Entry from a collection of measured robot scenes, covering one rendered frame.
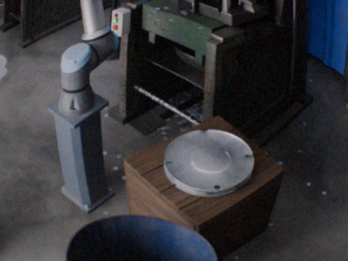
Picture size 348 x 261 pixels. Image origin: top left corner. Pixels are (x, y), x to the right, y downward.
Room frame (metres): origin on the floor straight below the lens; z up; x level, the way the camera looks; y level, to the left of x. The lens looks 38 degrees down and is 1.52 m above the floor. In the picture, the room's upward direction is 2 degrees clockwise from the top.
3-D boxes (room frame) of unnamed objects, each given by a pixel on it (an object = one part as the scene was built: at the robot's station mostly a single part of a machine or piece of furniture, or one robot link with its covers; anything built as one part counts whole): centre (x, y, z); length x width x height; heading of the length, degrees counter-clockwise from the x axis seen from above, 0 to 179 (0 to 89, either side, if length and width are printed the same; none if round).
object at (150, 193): (1.32, -0.12, 0.18); 0.40 x 0.38 x 0.35; 130
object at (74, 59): (1.51, 0.35, 0.62); 0.13 x 0.12 x 0.14; 151
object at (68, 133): (1.50, 0.35, 0.23); 0.19 x 0.19 x 0.45; 52
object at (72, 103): (1.50, 0.35, 0.50); 0.15 x 0.15 x 0.10
